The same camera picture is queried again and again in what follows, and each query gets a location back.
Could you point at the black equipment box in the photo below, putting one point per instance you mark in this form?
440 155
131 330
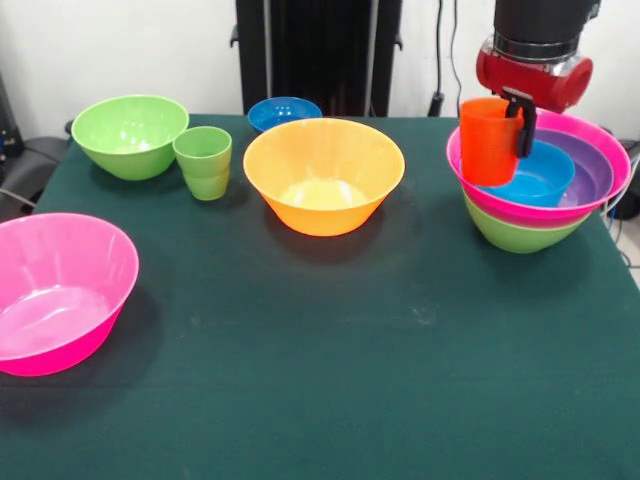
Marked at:
7 120

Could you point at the translucent blue bowl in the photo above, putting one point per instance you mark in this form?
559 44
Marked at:
545 175

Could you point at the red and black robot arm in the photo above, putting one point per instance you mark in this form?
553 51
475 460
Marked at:
540 25

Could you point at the pink plastic bowl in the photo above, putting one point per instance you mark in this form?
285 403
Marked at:
575 125
60 280

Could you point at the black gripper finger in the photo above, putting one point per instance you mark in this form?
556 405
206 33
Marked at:
514 107
527 135

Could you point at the green plastic cup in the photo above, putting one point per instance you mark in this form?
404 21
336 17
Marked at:
205 175

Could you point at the green plastic bowl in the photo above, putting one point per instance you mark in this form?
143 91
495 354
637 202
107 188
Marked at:
520 240
130 130

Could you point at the dark blue bowl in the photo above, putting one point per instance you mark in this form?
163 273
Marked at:
280 112

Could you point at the dark green tablecloth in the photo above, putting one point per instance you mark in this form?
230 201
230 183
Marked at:
320 400

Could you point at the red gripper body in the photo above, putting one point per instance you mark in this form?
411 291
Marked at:
540 82

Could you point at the orange-red plastic cup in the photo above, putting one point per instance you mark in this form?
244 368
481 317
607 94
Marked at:
487 145

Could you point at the purple plastic bowl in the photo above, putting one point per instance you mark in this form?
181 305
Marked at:
592 172

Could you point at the orange plastic bowl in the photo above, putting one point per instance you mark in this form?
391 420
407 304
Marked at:
325 160

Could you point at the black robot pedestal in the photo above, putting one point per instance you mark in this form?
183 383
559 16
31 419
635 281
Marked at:
310 50

